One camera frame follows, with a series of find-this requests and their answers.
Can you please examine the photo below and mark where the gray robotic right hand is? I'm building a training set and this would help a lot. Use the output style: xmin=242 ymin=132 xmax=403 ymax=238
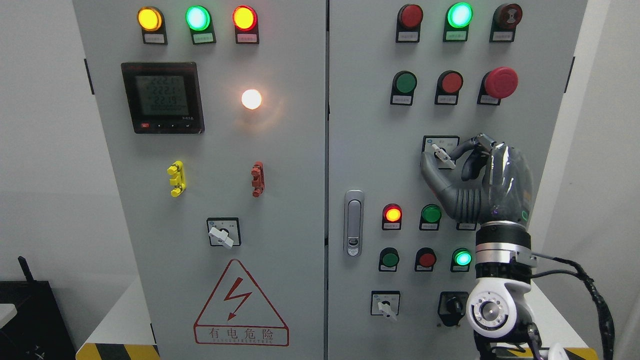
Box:
xmin=420 ymin=133 xmax=534 ymax=229

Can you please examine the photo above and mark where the gray rotary switch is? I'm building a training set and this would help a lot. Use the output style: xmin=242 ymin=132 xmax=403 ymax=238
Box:
xmin=370 ymin=291 xmax=401 ymax=322
xmin=422 ymin=135 xmax=460 ymax=170

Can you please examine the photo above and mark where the green indicator light middle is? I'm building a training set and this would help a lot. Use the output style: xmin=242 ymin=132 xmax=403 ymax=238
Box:
xmin=419 ymin=203 xmax=442 ymax=231

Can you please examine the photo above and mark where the lit green indicator light lower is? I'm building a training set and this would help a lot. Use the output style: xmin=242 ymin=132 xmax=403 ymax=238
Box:
xmin=450 ymin=247 xmax=473 ymax=272

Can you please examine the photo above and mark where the red push button lower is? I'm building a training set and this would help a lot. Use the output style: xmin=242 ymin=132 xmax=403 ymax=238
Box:
xmin=414 ymin=247 xmax=437 ymax=272

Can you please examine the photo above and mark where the red push button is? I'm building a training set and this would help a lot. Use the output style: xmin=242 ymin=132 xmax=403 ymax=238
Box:
xmin=434 ymin=70 xmax=464 ymax=106
xmin=414 ymin=247 xmax=437 ymax=272

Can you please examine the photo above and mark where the lit red indicator light middle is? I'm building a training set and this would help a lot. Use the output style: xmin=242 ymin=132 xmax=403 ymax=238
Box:
xmin=381 ymin=203 xmax=403 ymax=231

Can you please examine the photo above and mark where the red emergency stop button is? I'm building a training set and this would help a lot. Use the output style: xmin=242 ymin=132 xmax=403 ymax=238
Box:
xmin=477 ymin=66 xmax=519 ymax=106

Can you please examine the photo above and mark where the red push button upper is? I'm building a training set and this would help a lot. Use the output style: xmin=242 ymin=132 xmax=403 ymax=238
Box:
xmin=434 ymin=70 xmax=464 ymax=106

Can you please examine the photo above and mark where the green push button lower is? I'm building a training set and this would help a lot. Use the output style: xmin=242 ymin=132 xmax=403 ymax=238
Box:
xmin=378 ymin=247 xmax=400 ymax=272

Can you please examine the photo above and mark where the green push button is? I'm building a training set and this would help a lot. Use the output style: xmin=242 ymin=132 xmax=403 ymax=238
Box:
xmin=390 ymin=70 xmax=418 ymax=106
xmin=378 ymin=247 xmax=400 ymax=272

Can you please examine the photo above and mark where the green push button upper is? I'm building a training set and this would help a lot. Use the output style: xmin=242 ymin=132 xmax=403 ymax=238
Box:
xmin=390 ymin=70 xmax=418 ymax=106

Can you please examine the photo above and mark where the gray right cabinet door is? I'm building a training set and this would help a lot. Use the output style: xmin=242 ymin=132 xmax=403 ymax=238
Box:
xmin=327 ymin=0 xmax=588 ymax=360

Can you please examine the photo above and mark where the gray cabinet door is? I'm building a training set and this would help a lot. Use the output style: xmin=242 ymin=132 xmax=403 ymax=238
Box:
xmin=73 ymin=0 xmax=327 ymax=360
xmin=327 ymin=0 xmax=588 ymax=360

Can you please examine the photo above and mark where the dark red buzzer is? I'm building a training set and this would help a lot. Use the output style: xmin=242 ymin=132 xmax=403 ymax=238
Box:
xmin=489 ymin=3 xmax=523 ymax=43

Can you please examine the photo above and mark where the green lit indicator top right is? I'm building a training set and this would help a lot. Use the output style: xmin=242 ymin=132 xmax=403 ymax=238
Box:
xmin=442 ymin=2 xmax=474 ymax=43

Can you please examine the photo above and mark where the red indicator light top right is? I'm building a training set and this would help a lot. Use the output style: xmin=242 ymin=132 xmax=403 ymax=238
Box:
xmin=395 ymin=4 xmax=424 ymax=43

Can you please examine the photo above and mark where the red terminal connector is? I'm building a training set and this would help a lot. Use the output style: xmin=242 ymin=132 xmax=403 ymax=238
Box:
xmin=250 ymin=161 xmax=265 ymax=198

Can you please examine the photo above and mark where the white glowing indicator light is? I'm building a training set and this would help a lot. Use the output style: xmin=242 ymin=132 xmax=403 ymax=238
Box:
xmin=240 ymin=88 xmax=263 ymax=110

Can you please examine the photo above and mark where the gray left cabinet door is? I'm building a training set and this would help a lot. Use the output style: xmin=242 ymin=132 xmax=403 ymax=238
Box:
xmin=73 ymin=0 xmax=327 ymax=360

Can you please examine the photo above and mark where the red electric danger warning sticker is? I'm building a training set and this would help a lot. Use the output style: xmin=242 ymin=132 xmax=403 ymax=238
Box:
xmin=193 ymin=259 xmax=290 ymax=347

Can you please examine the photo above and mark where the red indicator light left door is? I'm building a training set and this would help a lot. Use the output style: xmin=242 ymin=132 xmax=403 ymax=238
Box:
xmin=232 ymin=4 xmax=259 ymax=44

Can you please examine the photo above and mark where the yellow terminal connector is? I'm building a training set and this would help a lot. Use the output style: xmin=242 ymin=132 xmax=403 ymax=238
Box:
xmin=166 ymin=161 xmax=186 ymax=198

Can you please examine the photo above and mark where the green indicator light left door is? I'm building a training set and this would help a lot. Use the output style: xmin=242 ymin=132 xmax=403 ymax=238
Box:
xmin=185 ymin=5 xmax=217 ymax=45

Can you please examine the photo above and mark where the black digital power meter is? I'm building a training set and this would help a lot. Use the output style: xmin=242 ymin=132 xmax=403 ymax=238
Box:
xmin=121 ymin=62 xmax=205 ymax=134

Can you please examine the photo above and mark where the yellow indicator light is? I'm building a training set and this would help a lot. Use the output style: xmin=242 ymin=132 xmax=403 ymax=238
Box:
xmin=137 ymin=6 xmax=168 ymax=45

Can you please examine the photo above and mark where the black box with antenna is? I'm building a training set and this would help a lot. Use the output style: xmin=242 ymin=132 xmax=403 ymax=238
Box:
xmin=0 ymin=256 xmax=76 ymax=360

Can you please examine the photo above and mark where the black selector knob switch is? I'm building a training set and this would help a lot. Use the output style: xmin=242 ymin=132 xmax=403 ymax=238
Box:
xmin=438 ymin=291 xmax=469 ymax=327

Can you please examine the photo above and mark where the silver door handle lock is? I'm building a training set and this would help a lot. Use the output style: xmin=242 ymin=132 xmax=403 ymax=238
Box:
xmin=343 ymin=189 xmax=365 ymax=256

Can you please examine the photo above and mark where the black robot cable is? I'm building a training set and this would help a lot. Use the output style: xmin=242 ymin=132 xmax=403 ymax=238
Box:
xmin=530 ymin=252 xmax=616 ymax=360

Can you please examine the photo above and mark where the gray rotary switch left door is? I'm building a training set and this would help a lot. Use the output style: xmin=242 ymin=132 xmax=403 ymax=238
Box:
xmin=206 ymin=217 xmax=242 ymax=249

